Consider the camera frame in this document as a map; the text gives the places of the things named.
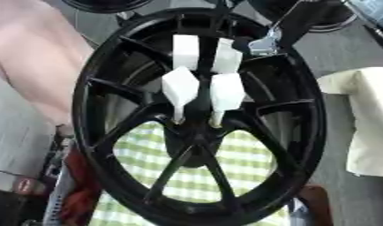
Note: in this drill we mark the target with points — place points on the white pin with flat head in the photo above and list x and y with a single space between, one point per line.
185 51
180 86
226 91
226 58

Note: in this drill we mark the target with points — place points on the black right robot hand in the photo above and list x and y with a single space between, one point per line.
261 44

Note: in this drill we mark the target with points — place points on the black round wheel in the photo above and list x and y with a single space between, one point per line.
104 5
338 20

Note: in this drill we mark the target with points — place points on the brown wooden chair part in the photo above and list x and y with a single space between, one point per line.
317 206

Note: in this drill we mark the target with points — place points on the red bag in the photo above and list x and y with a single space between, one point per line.
79 188

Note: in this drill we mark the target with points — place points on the black spoked wheel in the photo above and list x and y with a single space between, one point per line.
99 97

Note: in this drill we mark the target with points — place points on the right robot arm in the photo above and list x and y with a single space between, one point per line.
303 20

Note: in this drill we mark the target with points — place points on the cream cloth-covered chair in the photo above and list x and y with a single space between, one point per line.
369 117

